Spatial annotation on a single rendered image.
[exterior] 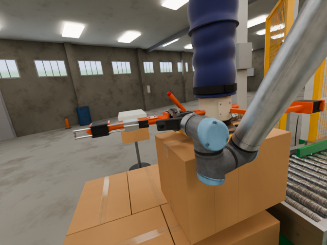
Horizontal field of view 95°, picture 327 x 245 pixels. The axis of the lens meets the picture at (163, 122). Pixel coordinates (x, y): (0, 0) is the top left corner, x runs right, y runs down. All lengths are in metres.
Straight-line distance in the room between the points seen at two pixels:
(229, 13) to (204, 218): 0.89
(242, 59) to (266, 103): 1.77
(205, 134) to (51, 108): 8.69
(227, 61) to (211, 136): 0.46
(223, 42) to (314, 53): 0.44
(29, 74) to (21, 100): 1.22
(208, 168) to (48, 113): 8.69
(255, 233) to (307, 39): 0.93
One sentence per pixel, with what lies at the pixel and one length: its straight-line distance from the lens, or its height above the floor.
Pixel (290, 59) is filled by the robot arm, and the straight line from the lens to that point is 0.44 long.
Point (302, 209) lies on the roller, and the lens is 1.34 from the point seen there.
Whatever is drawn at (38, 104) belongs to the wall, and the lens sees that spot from 8.94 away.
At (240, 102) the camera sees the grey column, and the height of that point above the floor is 1.04.
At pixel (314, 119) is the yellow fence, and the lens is 2.39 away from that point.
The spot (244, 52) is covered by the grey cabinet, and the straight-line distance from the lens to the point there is 2.24.
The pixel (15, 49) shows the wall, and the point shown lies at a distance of 9.23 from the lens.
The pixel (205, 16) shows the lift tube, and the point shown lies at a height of 1.63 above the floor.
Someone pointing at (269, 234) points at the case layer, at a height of 0.49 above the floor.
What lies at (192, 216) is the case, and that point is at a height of 0.82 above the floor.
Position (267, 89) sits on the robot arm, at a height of 1.31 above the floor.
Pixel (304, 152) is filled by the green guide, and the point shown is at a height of 0.59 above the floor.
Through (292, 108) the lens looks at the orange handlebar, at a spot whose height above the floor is 1.20.
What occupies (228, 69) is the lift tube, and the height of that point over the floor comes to 1.40.
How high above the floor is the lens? 1.35
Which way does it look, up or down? 13 degrees down
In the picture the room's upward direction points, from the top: 7 degrees counter-clockwise
